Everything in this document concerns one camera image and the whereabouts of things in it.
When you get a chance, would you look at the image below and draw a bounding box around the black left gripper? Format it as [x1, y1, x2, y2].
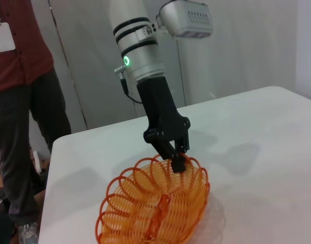
[136, 76, 191, 173]

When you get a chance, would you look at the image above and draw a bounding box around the orange woven plastic basket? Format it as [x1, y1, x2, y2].
[95, 154, 211, 244]

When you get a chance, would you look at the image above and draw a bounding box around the person in red shirt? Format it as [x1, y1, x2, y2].
[0, 0, 72, 244]

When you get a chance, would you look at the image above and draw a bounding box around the white id badge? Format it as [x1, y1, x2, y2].
[0, 22, 16, 53]

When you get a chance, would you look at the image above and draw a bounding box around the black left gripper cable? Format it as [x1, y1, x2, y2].
[114, 67, 143, 104]

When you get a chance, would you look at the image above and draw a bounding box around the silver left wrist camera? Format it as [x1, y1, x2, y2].
[155, 0, 214, 39]

